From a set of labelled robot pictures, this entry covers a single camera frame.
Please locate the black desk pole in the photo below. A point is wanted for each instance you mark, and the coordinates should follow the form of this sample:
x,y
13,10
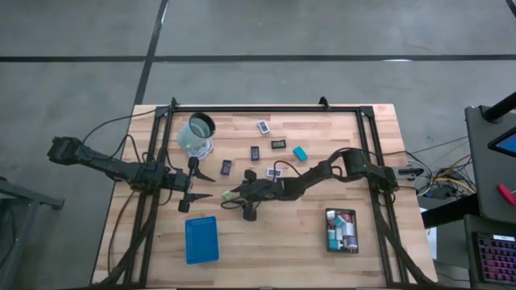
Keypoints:
x,y
500,106

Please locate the blue USB wall charger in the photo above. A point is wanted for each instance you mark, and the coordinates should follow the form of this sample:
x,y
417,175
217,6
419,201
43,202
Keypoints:
x,y
339,221

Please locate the white paper sheet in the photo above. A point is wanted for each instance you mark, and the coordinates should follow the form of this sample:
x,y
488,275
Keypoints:
x,y
430,237

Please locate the teal rectangular box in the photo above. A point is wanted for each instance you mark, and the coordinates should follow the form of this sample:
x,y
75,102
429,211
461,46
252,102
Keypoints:
x,y
300,153

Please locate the tablet screen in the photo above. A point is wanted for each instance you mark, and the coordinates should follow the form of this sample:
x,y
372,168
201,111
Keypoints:
x,y
508,144

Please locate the black plastic basket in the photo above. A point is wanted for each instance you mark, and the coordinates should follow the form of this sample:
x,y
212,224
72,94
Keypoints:
x,y
327,231

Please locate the backlit keyboard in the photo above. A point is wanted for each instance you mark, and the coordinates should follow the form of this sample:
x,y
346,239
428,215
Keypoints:
x,y
496,259

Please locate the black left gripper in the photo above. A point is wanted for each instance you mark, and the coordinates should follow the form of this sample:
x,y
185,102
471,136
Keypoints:
x,y
177,183

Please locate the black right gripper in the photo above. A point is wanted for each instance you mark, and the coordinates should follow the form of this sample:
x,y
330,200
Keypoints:
x,y
262,190

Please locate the grey operator desk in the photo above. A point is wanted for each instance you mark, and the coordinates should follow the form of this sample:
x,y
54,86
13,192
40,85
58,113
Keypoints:
x,y
483,169

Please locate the black frame clamp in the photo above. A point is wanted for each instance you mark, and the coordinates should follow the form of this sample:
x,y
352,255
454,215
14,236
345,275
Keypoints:
x,y
173,102
323,103

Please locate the small white USB charger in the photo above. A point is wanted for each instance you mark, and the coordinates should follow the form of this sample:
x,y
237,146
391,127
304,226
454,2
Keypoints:
x,y
330,214

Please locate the dark blue LCD meter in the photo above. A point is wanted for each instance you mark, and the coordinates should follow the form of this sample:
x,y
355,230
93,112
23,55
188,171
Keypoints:
x,y
255,153
226,167

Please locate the grey metal table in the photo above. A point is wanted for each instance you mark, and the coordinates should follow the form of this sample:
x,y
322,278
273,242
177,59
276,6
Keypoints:
x,y
28,197

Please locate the green USB wall charger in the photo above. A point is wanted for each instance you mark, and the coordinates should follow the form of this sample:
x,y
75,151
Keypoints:
x,y
227,195

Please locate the teal USB wall charger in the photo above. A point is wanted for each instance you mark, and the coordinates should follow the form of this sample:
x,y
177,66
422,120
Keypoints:
x,y
334,244

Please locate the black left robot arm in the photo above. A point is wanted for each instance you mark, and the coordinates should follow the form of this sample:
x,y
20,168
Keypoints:
x,y
105,163

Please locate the black LCD thermometer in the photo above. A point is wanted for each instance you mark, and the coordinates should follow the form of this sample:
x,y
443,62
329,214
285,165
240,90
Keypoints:
x,y
278,144

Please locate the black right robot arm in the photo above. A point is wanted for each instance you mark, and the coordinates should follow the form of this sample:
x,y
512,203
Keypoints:
x,y
318,177

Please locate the red hand tool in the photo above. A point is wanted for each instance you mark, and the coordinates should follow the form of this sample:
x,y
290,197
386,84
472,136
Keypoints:
x,y
506,193

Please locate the purple USB wall charger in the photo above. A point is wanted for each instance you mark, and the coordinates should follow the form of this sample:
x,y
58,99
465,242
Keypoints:
x,y
352,242

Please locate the blue plastic basket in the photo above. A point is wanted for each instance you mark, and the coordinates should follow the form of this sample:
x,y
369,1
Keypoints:
x,y
201,240

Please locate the pink USB wall charger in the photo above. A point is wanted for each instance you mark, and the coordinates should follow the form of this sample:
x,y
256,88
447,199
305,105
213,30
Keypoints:
x,y
350,218

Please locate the large white charger block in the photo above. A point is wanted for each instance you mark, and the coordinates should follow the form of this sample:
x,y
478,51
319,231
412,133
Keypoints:
x,y
348,229

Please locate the black aluminium table frame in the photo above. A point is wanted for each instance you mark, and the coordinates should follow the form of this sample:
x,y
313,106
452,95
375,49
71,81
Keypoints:
x,y
262,108

